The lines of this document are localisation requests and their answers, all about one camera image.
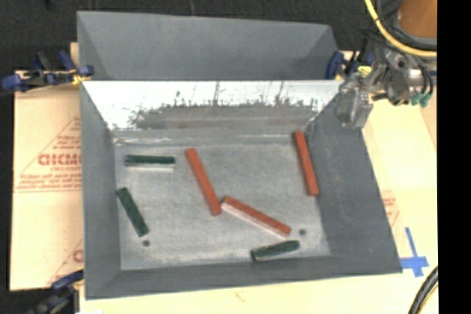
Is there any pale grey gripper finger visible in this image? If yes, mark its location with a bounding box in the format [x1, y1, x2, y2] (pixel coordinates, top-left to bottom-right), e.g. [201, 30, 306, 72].
[336, 83, 357, 123]
[351, 93, 374, 131]

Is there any red-brown flat block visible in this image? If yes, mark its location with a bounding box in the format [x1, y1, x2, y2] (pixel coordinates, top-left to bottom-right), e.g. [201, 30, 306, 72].
[291, 130, 321, 198]
[184, 147, 223, 217]
[220, 196, 293, 238]

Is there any grey metal bin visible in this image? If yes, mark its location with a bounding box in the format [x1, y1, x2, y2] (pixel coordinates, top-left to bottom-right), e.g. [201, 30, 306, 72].
[76, 10, 403, 301]

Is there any dark green flat block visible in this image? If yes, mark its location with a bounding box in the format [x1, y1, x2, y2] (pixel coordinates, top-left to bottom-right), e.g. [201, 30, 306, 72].
[124, 154, 177, 168]
[116, 187, 150, 238]
[249, 239, 301, 263]

